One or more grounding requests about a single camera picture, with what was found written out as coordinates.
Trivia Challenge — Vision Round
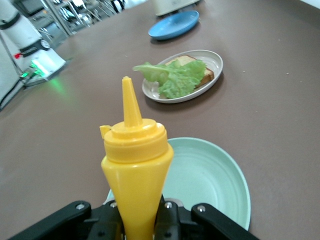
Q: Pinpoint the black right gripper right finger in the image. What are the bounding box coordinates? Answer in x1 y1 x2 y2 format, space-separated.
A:
154 197 261 240

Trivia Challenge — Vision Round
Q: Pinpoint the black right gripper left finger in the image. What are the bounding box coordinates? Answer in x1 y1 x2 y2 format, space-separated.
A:
7 199 123 240

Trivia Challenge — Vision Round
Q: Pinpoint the yellow squeeze bottle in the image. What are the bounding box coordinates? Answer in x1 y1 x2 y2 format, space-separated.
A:
99 76 175 240

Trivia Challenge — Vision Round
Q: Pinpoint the green lettuce leaf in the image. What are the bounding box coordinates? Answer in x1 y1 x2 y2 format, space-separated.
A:
132 59 208 100

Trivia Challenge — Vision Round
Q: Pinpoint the brown bread slice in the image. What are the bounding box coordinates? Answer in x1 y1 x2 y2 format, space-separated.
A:
164 55 215 89

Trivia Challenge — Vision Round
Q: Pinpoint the mint green plate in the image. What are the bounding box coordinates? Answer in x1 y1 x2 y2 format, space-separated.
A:
106 136 252 232

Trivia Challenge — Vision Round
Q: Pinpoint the beige plate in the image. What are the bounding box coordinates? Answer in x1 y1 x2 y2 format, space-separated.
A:
141 49 224 104

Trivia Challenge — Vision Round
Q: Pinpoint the blue plate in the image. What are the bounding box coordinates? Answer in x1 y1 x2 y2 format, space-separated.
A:
147 10 200 41

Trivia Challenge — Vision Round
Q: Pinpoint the white two-slot toaster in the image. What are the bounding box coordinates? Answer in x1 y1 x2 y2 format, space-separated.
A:
152 0 201 17

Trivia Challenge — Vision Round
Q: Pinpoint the black base cable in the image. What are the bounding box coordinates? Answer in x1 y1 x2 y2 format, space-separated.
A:
0 37 33 112

